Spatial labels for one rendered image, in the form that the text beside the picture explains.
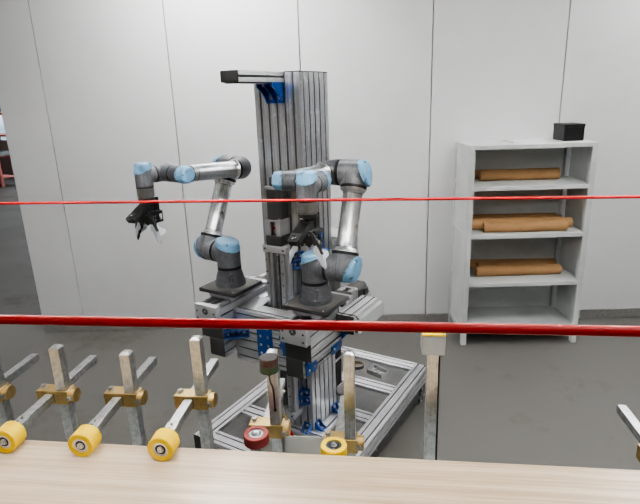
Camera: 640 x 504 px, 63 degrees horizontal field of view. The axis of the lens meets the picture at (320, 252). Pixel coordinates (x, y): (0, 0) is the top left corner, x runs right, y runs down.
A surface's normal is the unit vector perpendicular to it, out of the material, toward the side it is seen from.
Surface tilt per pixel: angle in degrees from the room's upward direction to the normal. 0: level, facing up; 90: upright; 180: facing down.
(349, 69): 90
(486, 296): 90
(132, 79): 90
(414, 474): 0
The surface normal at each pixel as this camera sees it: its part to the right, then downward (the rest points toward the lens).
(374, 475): -0.04, -0.96
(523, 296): -0.01, 0.29
